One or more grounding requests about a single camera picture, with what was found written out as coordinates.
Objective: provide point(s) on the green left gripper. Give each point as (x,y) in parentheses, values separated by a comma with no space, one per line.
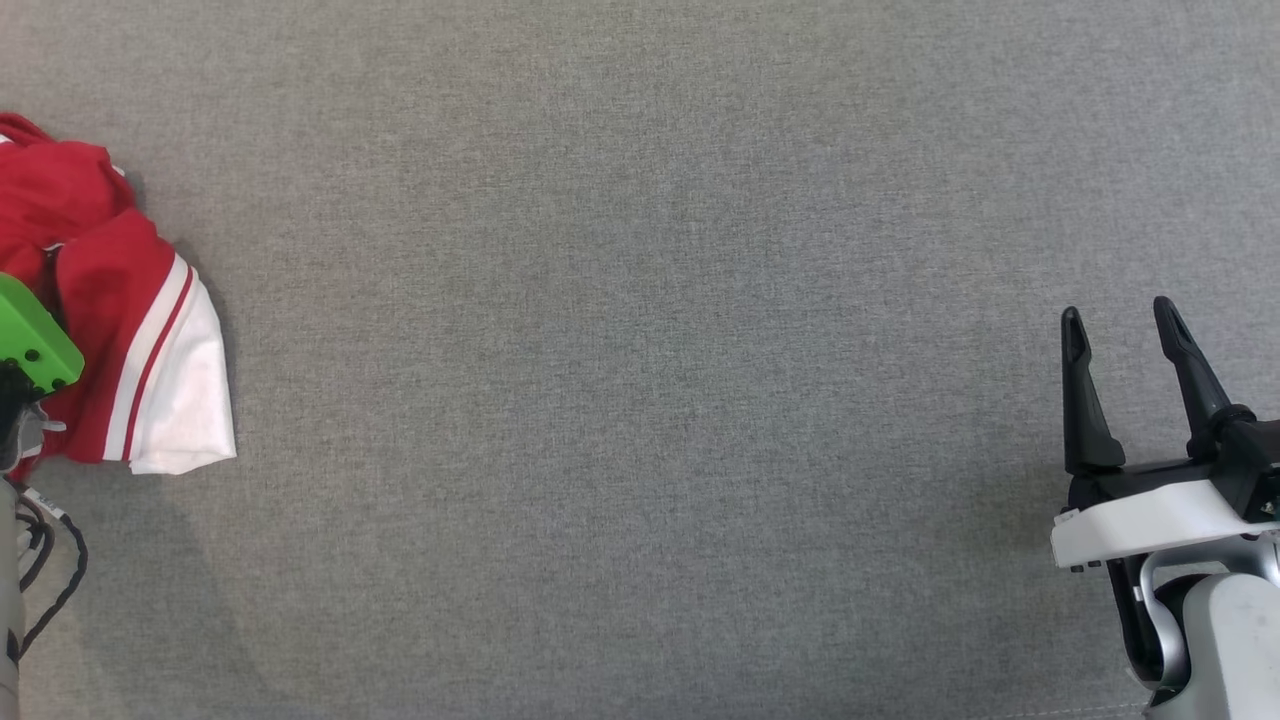
(30,340)

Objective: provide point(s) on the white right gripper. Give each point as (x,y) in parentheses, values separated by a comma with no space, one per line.
(1140,520)

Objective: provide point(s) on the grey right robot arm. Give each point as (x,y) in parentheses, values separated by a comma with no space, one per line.
(1235,640)

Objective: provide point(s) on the red white T-shirt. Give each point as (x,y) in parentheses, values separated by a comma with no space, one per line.
(110,300)

